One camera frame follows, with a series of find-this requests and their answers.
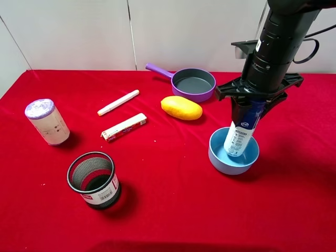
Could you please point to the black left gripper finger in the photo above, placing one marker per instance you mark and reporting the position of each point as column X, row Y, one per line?
column 265, row 102

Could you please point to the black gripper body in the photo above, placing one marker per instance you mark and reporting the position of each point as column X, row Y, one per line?
column 259, row 86

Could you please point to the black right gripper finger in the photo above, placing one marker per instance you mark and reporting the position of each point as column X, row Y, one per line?
column 240, row 106

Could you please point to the blue and white bottle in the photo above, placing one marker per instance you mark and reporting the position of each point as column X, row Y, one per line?
column 239, row 135

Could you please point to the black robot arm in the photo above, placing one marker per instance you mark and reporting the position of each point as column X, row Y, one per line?
column 284, row 30

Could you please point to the purple toy frying pan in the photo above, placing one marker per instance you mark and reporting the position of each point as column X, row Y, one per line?
column 193, row 84

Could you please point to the yellow mango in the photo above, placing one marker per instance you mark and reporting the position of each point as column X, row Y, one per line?
column 181, row 108

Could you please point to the light blue bowl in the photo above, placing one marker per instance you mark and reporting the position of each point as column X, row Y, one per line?
column 227, row 164

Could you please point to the red and white small box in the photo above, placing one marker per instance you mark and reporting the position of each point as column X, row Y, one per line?
column 124, row 127

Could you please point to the white marker pen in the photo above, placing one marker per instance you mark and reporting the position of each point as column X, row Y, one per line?
column 118, row 102

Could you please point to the red tablecloth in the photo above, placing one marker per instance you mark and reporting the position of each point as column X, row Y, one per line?
column 172, row 198

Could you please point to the black mesh pen holder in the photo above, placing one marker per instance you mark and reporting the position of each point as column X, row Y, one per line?
column 92, row 175

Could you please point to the purple garbage bag roll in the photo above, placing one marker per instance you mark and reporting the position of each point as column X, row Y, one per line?
column 47, row 120

